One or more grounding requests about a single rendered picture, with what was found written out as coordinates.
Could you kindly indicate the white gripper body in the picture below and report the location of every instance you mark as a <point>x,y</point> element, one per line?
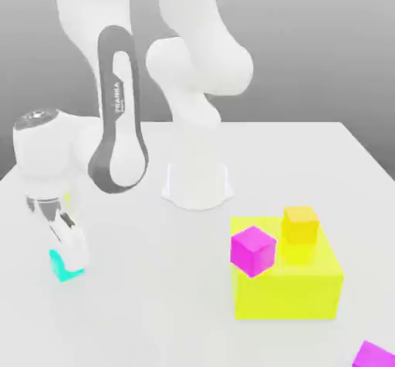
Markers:
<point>71,245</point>

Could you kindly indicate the small cyan cube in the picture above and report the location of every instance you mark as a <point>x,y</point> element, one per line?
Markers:
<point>58,268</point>

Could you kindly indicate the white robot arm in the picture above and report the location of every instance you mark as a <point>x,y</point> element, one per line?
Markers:
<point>191,74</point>

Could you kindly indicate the small magenta cube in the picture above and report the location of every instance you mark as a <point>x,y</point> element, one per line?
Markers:
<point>251,254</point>

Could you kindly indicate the small orange cube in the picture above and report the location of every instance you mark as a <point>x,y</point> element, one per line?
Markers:
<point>301,225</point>

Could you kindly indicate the large yellow box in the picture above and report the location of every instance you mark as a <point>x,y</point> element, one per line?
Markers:
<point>293,290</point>

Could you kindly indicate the large magenta box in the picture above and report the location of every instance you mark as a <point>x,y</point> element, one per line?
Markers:
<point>373,356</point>

